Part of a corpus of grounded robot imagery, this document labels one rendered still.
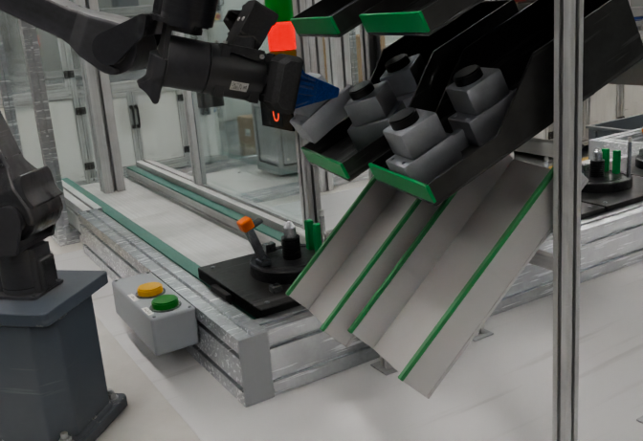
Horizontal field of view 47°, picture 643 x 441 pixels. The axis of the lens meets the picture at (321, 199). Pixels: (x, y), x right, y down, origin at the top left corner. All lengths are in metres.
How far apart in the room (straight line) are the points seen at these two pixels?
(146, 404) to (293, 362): 0.21
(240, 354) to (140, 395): 0.19
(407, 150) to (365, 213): 0.26
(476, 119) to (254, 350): 0.45
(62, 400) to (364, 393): 0.39
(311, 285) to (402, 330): 0.18
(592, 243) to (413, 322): 0.64
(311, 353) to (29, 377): 0.37
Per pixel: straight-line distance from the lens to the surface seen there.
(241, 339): 1.00
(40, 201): 0.94
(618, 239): 1.48
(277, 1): 1.33
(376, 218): 0.99
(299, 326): 1.04
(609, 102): 6.85
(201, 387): 1.11
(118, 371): 1.21
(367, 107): 0.85
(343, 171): 0.82
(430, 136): 0.74
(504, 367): 1.11
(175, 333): 1.13
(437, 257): 0.88
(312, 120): 0.87
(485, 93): 0.77
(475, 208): 0.89
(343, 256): 0.99
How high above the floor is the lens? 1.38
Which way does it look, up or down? 15 degrees down
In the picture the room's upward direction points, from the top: 5 degrees counter-clockwise
